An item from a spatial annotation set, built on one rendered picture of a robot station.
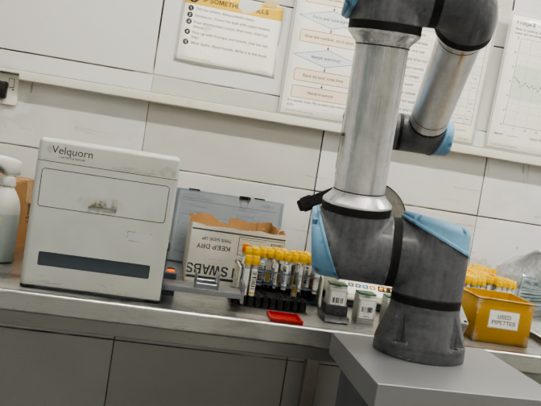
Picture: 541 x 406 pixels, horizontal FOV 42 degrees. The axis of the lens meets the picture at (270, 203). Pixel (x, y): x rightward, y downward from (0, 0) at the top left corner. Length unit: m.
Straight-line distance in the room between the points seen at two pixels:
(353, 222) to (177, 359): 1.14
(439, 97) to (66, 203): 0.75
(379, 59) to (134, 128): 1.10
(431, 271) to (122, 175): 0.64
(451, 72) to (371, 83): 0.19
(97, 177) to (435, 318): 0.71
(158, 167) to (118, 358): 0.87
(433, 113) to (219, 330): 0.59
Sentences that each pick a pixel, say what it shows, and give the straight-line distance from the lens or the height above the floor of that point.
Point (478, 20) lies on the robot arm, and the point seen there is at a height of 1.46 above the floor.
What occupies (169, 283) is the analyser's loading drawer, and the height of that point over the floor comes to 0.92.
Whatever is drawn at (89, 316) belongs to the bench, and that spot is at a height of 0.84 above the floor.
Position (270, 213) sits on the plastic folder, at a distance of 2.05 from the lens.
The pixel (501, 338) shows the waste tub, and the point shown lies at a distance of 1.68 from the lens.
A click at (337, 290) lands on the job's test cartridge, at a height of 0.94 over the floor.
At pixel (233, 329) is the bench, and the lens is 1.44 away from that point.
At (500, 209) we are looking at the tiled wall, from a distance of 2.30.
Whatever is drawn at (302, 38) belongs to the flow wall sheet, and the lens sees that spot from 2.11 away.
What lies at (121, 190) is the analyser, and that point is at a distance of 1.44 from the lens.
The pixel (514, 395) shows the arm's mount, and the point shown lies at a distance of 1.10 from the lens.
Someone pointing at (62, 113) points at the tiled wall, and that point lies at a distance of 2.10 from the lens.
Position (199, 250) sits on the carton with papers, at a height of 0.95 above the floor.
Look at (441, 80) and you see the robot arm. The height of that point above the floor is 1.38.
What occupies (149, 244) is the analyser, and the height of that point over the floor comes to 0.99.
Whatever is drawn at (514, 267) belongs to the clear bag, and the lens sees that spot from 2.21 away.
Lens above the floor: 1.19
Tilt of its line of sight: 3 degrees down
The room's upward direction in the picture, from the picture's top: 9 degrees clockwise
